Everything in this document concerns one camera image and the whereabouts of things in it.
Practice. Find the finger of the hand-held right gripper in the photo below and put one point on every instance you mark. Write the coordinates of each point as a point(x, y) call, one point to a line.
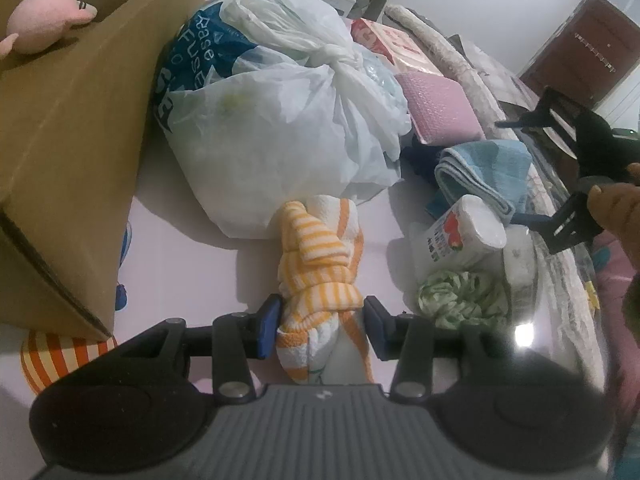
point(537, 115)
point(562, 230)

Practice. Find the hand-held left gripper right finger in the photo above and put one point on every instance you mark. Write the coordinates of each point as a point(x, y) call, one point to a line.
point(377, 330)

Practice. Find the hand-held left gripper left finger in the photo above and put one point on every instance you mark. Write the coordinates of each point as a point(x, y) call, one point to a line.
point(266, 327)

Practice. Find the orange striped white towel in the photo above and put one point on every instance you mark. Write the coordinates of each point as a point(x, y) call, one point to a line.
point(320, 270)

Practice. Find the light blue striped towel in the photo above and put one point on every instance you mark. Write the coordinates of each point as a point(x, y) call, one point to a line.
point(480, 170)

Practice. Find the green white scrunchie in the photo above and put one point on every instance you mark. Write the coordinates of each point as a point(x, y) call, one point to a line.
point(460, 300)

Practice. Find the pink bubble wrap pouch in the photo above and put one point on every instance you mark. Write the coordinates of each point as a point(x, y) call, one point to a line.
point(440, 110)

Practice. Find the white red-print tissue pack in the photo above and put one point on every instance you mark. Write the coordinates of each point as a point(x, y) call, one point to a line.
point(450, 240)

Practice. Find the brown cardboard box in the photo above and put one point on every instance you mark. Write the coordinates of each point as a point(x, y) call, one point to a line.
point(75, 135)

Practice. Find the person's right hand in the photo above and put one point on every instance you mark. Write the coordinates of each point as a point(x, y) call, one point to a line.
point(617, 205)

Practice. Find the grey blanket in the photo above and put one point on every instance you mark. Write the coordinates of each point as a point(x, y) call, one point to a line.
point(500, 75)

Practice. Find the white plastic pack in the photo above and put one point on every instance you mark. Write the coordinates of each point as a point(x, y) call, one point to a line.
point(520, 265)

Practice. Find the door hook rack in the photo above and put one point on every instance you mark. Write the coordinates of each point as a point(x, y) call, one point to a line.
point(595, 50)

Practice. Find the brown door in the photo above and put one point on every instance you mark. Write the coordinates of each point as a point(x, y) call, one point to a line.
point(590, 45)

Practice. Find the pink balloon-print bed sheet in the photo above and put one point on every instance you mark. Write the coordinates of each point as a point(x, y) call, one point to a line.
point(165, 270)

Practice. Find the dark blue cloth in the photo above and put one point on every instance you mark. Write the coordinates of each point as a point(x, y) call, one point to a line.
point(420, 162)

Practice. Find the red wet wipes pack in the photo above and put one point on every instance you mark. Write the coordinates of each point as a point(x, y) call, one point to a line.
point(395, 45)

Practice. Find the white blue plastic bag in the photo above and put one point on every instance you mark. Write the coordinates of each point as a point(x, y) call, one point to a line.
point(280, 110)

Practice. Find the white water dispenser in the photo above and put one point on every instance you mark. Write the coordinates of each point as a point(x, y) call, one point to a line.
point(325, 0)

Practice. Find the pink plush toy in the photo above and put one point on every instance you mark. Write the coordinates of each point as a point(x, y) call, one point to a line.
point(40, 20)

